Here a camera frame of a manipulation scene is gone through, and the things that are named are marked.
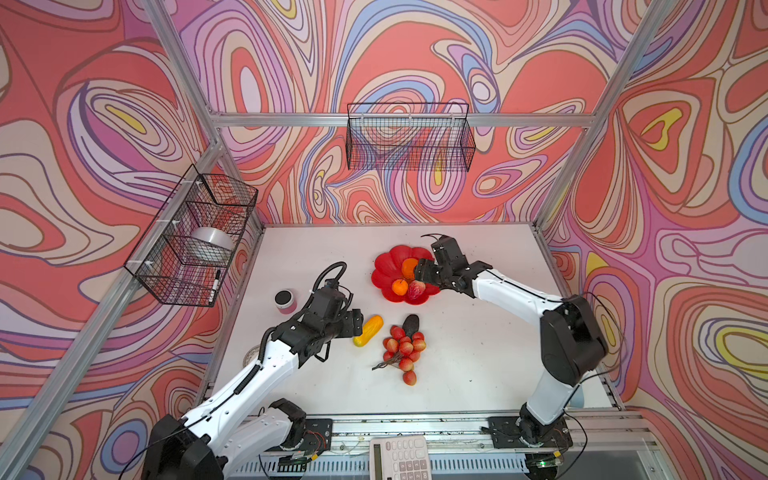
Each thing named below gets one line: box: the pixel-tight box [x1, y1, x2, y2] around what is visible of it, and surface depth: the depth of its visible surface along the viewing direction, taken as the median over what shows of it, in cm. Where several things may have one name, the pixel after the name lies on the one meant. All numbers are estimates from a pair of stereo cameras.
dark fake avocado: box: [402, 314, 420, 338], surface depth 91 cm
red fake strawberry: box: [408, 280, 426, 300], surface depth 98 cm
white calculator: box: [369, 436, 432, 480], surface depth 70 cm
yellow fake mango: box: [353, 315, 384, 348], surface depth 90 cm
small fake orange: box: [392, 279, 409, 296], surface depth 100 cm
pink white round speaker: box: [274, 289, 298, 315], surface depth 95 cm
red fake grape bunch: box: [372, 325, 427, 386], surface depth 82 cm
